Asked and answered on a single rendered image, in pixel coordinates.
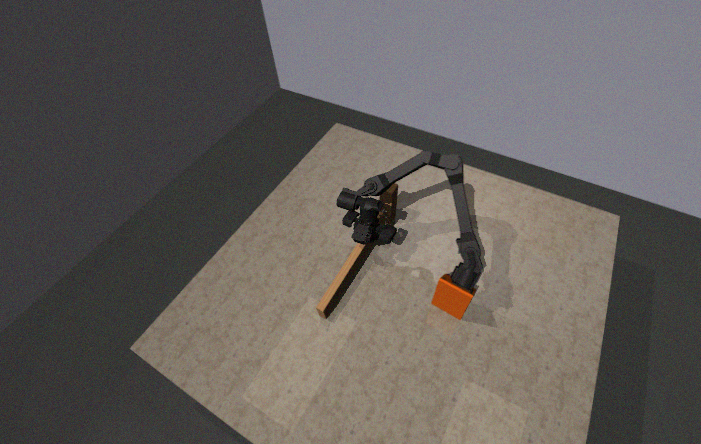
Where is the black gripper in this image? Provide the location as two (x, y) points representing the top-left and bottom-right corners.
(342, 211), (397, 244)

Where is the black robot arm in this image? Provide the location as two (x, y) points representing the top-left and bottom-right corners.
(337, 150), (483, 292)

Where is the wooden post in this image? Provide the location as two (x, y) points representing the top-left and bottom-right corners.
(380, 183), (398, 224)

